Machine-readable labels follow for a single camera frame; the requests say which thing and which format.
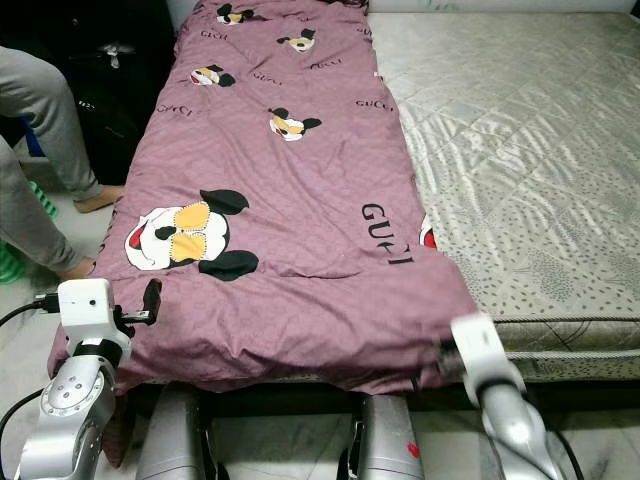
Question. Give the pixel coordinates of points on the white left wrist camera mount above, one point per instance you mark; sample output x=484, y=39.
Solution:
x=85, y=305

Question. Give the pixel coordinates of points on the cream quilted mattress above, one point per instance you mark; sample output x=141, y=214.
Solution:
x=520, y=150

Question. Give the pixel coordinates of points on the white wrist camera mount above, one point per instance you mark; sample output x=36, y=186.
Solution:
x=480, y=350
x=85, y=305

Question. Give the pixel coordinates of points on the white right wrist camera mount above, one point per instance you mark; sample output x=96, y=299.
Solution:
x=480, y=350

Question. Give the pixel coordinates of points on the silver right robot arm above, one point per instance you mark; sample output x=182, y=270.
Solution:
x=510, y=430

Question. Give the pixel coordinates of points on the black bags pile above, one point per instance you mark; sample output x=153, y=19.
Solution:
x=130, y=100

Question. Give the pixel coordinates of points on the person in grey trousers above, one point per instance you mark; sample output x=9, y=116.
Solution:
x=40, y=110

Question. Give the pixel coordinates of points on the silver left robot leg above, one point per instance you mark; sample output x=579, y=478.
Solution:
x=172, y=435

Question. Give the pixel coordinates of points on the purple cartoon print blanket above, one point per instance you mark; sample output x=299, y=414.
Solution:
x=260, y=180

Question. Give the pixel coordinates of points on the green plastic stool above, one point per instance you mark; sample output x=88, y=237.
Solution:
x=10, y=265

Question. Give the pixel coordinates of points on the dark bed frame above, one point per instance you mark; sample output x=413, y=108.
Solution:
x=290, y=400

